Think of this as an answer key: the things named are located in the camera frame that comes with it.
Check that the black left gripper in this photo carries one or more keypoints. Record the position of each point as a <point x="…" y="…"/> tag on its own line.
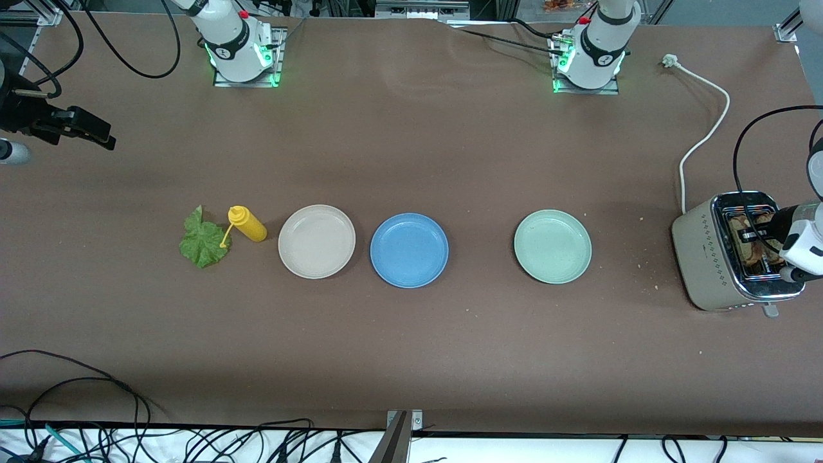
<point x="776" y="224"/>

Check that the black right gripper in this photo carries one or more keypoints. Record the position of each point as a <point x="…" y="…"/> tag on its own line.
<point x="24" y="110"/>

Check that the brown bread slice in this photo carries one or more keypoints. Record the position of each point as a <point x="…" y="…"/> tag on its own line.
<point x="768" y="256"/>
<point x="744" y="252"/>

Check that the green lettuce leaf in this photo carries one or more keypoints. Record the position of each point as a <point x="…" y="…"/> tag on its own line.
<point x="202" y="244"/>

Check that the yellow squeeze bottle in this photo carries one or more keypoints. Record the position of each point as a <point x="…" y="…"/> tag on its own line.
<point x="251" y="226"/>

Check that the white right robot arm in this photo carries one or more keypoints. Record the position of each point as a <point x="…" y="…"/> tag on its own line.
<point x="231" y="38"/>

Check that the mint green plate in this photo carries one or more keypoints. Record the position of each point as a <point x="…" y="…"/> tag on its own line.
<point x="553" y="247"/>

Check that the beige plate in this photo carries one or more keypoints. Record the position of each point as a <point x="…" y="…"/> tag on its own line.
<point x="316" y="242"/>

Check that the blue plate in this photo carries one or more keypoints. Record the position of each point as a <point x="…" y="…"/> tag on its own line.
<point x="409" y="251"/>

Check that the beige chrome toaster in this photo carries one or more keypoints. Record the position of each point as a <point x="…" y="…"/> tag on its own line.
<point x="701" y="257"/>

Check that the orange packet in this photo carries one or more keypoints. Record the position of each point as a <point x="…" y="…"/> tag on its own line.
<point x="559" y="5"/>

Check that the grey metal box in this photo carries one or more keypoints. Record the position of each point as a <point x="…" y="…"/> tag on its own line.
<point x="418" y="9"/>

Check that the aluminium frame profile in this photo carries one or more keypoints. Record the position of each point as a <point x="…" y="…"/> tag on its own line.
<point x="19" y="18"/>
<point x="786" y="32"/>

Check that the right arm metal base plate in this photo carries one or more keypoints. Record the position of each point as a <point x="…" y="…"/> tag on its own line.
<point x="278" y="67"/>

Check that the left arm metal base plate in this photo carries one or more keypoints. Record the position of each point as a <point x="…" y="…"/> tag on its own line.
<point x="585" y="91"/>

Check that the grey aluminium bracket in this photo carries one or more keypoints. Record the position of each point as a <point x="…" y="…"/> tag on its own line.
<point x="393" y="447"/>

